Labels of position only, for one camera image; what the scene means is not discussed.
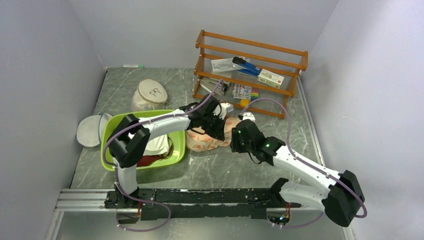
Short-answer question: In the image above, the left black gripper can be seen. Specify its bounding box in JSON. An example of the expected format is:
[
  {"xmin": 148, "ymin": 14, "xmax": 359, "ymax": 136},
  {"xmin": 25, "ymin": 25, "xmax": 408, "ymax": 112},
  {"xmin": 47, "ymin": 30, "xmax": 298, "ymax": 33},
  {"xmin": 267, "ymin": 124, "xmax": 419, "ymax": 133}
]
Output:
[{"xmin": 201, "ymin": 113, "xmax": 227, "ymax": 142}]

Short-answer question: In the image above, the floral mesh laundry bag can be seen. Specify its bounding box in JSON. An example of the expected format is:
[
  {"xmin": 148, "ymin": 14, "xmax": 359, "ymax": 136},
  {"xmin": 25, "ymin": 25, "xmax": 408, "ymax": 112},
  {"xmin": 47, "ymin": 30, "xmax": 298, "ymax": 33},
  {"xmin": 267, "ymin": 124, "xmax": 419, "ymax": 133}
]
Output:
[{"xmin": 185, "ymin": 117, "xmax": 241, "ymax": 152}]

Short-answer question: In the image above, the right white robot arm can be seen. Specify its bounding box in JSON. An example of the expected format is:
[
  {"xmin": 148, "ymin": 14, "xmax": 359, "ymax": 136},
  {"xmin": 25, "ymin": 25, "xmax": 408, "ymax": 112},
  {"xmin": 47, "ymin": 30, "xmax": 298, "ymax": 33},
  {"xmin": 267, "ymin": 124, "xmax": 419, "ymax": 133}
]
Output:
[{"xmin": 230, "ymin": 119, "xmax": 365, "ymax": 227}]

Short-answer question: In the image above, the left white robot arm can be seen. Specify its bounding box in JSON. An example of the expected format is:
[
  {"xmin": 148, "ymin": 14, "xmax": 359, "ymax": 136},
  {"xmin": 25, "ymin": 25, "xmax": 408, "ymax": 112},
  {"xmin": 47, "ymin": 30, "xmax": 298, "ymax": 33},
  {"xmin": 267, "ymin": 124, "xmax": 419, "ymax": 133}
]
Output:
[{"xmin": 102, "ymin": 95, "xmax": 227, "ymax": 208}]

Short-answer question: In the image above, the grey black stapler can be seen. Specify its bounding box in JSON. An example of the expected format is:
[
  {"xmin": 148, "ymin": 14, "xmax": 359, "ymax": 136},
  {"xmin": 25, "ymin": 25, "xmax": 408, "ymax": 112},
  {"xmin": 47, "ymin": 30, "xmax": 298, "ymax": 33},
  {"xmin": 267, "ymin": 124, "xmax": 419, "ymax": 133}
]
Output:
[{"xmin": 200, "ymin": 78, "xmax": 230, "ymax": 96}]

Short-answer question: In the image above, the green plastic basin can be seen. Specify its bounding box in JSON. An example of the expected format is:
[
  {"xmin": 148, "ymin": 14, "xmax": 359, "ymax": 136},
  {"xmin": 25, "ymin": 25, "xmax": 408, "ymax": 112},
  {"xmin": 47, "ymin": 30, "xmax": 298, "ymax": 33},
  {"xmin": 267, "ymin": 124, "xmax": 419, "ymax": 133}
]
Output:
[{"xmin": 100, "ymin": 109, "xmax": 189, "ymax": 171}]

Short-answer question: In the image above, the coloured marker pack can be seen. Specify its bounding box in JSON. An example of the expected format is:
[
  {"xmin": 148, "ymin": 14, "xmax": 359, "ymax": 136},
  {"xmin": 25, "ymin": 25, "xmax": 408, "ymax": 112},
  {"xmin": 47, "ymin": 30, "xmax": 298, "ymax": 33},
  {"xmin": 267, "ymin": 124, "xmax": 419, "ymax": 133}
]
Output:
[{"xmin": 232, "ymin": 83, "xmax": 259, "ymax": 101}]

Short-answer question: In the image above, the white plastic packet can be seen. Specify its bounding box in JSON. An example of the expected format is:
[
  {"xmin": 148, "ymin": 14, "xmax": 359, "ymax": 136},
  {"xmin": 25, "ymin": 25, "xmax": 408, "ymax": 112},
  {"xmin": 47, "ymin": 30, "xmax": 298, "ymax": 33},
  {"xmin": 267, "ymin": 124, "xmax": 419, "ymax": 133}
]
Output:
[{"xmin": 211, "ymin": 57, "xmax": 244, "ymax": 73}]

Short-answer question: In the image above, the orange wooden shelf rack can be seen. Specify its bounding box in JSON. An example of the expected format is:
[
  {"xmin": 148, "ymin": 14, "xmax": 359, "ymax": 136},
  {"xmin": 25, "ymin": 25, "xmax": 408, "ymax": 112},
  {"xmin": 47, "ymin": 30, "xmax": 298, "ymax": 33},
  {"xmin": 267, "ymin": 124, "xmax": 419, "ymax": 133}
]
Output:
[{"xmin": 192, "ymin": 30, "xmax": 309, "ymax": 109}]

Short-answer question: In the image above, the white garment in basin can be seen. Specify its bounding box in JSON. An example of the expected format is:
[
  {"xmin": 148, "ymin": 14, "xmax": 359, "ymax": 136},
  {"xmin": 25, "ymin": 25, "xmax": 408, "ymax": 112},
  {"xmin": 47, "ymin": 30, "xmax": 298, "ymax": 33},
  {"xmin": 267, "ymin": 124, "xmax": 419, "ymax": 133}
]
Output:
[{"xmin": 129, "ymin": 134, "xmax": 172, "ymax": 156}]

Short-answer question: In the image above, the blue stapler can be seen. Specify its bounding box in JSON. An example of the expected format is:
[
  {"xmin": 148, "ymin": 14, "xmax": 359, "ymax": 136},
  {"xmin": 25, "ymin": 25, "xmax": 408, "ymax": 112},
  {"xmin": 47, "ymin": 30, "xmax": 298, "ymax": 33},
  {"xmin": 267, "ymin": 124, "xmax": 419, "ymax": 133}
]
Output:
[{"xmin": 232, "ymin": 56, "xmax": 262, "ymax": 77}]

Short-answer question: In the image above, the white staples box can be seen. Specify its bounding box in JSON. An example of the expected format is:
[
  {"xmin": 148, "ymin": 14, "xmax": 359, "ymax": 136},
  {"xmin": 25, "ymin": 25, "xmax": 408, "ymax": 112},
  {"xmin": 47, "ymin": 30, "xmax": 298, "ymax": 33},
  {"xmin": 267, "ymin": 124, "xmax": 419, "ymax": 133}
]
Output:
[{"xmin": 257, "ymin": 69, "xmax": 285, "ymax": 89}]

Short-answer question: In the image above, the dark red garment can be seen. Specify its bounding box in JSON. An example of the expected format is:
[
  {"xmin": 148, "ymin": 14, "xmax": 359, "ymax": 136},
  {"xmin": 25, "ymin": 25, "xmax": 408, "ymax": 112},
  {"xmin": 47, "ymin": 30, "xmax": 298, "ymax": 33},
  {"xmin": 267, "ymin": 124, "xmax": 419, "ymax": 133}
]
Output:
[{"xmin": 136, "ymin": 137, "xmax": 174, "ymax": 167}]

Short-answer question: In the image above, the white green marker pen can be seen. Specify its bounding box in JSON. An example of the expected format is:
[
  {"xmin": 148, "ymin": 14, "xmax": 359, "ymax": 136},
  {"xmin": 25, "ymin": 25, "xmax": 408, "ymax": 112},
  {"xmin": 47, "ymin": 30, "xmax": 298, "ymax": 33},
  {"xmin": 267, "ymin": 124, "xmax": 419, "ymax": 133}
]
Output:
[{"xmin": 122, "ymin": 64, "xmax": 145, "ymax": 69}]

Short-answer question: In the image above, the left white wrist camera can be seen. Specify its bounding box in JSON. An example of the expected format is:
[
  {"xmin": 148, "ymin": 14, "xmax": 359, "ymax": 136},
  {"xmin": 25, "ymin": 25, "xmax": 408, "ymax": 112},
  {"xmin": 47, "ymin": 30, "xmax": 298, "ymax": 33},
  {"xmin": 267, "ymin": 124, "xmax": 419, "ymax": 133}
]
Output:
[{"xmin": 218, "ymin": 102, "xmax": 234, "ymax": 120}]

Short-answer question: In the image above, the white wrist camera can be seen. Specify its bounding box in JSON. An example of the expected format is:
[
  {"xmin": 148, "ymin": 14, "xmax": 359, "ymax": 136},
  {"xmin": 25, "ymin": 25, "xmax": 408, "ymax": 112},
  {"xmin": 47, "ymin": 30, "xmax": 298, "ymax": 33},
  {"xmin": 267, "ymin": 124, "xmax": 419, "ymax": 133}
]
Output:
[
  {"xmin": 238, "ymin": 111, "xmax": 256, "ymax": 123},
  {"xmin": 218, "ymin": 102, "xmax": 234, "ymax": 120}
]

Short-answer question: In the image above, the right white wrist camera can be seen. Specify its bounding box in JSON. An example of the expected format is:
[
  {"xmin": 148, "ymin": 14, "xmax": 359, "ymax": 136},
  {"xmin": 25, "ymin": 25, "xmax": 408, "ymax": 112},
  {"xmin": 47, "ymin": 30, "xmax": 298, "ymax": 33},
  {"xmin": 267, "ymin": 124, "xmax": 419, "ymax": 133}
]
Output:
[{"xmin": 238, "ymin": 111, "xmax": 256, "ymax": 123}]

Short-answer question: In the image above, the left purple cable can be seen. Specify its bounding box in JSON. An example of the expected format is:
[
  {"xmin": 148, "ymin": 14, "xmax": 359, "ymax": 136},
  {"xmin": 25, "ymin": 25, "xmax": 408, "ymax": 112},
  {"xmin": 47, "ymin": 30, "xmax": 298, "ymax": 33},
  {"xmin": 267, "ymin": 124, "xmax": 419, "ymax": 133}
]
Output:
[{"xmin": 101, "ymin": 78, "xmax": 225, "ymax": 233}]

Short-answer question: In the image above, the purple cable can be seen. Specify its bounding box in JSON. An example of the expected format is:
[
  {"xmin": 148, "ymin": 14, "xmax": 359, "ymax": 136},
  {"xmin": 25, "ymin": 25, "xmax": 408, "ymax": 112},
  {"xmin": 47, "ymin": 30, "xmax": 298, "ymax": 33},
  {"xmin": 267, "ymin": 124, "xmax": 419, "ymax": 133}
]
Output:
[
  {"xmin": 101, "ymin": 78, "xmax": 225, "ymax": 233},
  {"xmin": 238, "ymin": 97, "xmax": 368, "ymax": 230}
]

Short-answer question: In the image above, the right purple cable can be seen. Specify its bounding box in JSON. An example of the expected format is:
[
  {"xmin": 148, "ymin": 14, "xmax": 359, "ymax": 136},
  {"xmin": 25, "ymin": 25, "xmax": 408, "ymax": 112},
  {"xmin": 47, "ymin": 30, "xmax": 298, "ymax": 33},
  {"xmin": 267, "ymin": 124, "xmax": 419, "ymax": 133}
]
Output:
[{"xmin": 238, "ymin": 97, "xmax": 368, "ymax": 230}]

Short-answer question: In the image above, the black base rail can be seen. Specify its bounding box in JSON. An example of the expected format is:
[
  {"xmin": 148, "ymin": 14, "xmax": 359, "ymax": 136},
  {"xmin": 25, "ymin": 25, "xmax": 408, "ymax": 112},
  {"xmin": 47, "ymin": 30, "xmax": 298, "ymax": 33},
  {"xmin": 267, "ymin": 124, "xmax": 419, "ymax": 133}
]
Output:
[{"xmin": 104, "ymin": 188, "xmax": 301, "ymax": 223}]

